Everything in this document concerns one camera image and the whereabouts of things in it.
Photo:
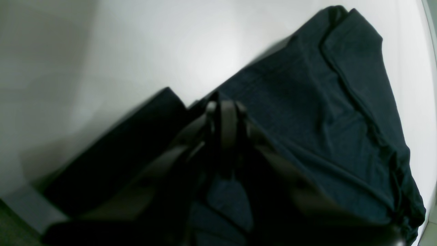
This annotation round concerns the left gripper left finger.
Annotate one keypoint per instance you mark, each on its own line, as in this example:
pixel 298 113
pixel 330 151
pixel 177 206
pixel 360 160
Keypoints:
pixel 137 185

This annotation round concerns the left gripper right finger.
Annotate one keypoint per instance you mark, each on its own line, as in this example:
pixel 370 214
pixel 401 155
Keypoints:
pixel 287 208

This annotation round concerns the black t-shirt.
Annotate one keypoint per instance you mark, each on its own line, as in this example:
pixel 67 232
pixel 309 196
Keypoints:
pixel 325 104

